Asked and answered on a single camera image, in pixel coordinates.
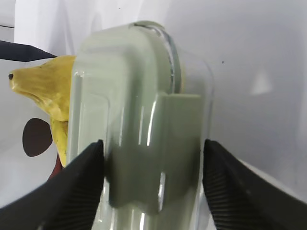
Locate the navy white lunch bag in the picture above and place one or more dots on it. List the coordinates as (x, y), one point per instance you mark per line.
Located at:
(28, 155)

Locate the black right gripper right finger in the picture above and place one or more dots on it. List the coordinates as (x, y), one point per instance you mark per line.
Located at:
(239, 199)

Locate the yellow pear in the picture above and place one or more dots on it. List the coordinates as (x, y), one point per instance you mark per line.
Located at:
(48, 85)

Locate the yellow banana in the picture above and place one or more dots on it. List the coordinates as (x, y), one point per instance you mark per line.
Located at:
(59, 132)

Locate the green lid glass container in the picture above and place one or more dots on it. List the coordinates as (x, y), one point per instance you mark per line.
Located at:
(150, 103)

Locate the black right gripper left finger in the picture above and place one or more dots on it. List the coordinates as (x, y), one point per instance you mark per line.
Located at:
(68, 201)

